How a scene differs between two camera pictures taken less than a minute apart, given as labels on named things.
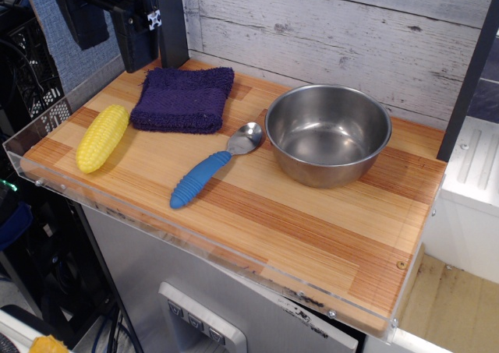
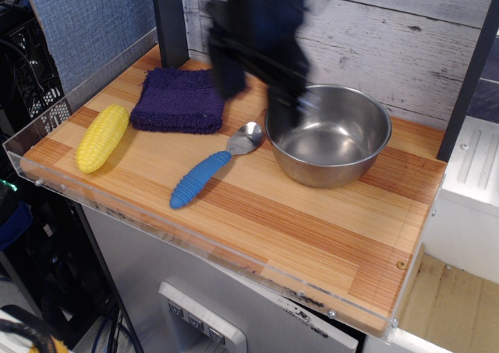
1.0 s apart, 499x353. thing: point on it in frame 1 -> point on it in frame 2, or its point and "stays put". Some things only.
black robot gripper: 141,0 -> 253,25
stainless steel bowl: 327,135 stays put
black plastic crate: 38,82 stays put
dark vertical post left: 173,36 stays put
